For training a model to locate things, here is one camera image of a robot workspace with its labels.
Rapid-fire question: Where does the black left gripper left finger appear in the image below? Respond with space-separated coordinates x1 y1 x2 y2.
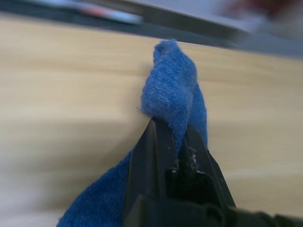
123 117 182 227

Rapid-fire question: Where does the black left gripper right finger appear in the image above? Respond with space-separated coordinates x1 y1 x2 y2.
179 124 237 209

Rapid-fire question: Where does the blue knitted sock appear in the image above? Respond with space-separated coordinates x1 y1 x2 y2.
56 39 209 227

